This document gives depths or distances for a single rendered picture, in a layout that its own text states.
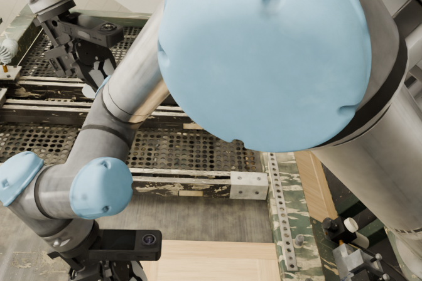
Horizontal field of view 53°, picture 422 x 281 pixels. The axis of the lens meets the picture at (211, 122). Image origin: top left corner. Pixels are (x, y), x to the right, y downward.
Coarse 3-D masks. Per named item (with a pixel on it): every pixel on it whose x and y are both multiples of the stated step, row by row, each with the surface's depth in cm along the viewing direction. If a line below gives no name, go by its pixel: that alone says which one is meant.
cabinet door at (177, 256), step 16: (176, 240) 126; (176, 256) 121; (192, 256) 122; (208, 256) 122; (224, 256) 123; (240, 256) 123; (256, 256) 123; (272, 256) 124; (144, 272) 117; (160, 272) 117; (176, 272) 118; (192, 272) 118; (208, 272) 118; (224, 272) 119; (240, 272) 119; (256, 272) 119; (272, 272) 119
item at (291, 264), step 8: (272, 152) 154; (272, 168) 147; (272, 176) 144; (280, 184) 142; (280, 192) 139; (280, 200) 136; (280, 208) 134; (280, 216) 131; (280, 224) 128; (288, 224) 129; (288, 232) 126; (288, 240) 124; (288, 248) 122; (288, 256) 120; (288, 264) 118; (296, 264) 118
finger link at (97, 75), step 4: (92, 72) 77; (96, 72) 78; (100, 72) 79; (92, 76) 77; (96, 76) 78; (100, 76) 79; (96, 80) 78; (100, 80) 78; (100, 84) 78; (84, 88) 81; (88, 88) 80; (84, 92) 82; (88, 92) 81; (92, 92) 81; (88, 96) 82; (92, 96) 81
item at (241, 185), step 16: (144, 176) 139; (160, 176) 141; (176, 176) 141; (192, 176) 141; (208, 176) 141; (224, 176) 141; (240, 176) 141; (256, 176) 141; (144, 192) 140; (160, 192) 140; (176, 192) 140; (208, 192) 140; (224, 192) 140; (240, 192) 140; (256, 192) 140
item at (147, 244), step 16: (96, 240) 66; (112, 240) 66; (128, 240) 67; (144, 240) 67; (160, 240) 67; (96, 256) 65; (112, 256) 65; (128, 256) 65; (144, 256) 66; (160, 256) 67
